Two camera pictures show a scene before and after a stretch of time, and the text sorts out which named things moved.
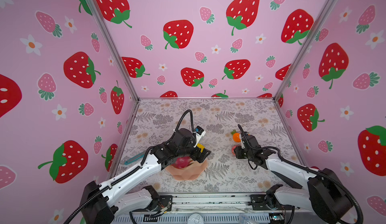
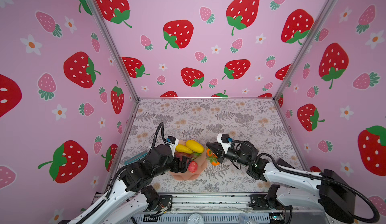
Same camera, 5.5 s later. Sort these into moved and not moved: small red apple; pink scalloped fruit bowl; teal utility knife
Moved: small red apple
Not moved: teal utility knife; pink scalloped fruit bowl
